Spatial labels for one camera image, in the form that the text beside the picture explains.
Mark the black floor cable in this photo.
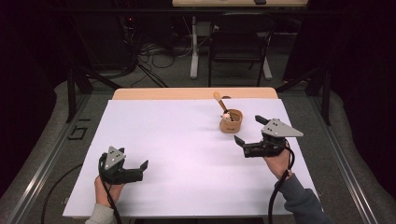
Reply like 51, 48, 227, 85
40, 162, 84, 224

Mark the wooden table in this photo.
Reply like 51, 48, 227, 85
111, 87, 279, 101

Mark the black chair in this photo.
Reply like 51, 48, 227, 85
207, 12, 276, 88

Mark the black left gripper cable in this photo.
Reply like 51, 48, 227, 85
98, 153, 123, 224

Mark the person's right hand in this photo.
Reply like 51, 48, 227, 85
262, 141, 295, 181

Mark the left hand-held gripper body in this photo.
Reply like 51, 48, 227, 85
98, 145, 145, 187

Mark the tangle of floor cables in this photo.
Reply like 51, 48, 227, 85
124, 15, 213, 89

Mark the brown cup with small figure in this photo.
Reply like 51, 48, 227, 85
219, 108, 244, 134

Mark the wooden spoon with dark handle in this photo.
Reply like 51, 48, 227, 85
212, 91, 233, 120

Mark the white desk leg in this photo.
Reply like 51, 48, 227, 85
190, 16, 200, 80
262, 55, 274, 81

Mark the aluminium floor rail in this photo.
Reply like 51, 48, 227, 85
6, 92, 92, 224
307, 92, 379, 224

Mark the light wooden desk top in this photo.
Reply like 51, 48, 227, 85
172, 0, 309, 7

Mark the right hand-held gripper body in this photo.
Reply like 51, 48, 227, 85
242, 118, 304, 159

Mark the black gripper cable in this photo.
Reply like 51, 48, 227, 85
98, 153, 123, 224
267, 139, 296, 224

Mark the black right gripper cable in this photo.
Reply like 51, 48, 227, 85
267, 139, 296, 224

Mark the black metal stand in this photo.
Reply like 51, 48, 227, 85
275, 66, 332, 127
65, 66, 122, 124

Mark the person's left hand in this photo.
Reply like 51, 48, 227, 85
93, 175, 125, 209

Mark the white table mat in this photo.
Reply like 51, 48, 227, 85
62, 98, 325, 218

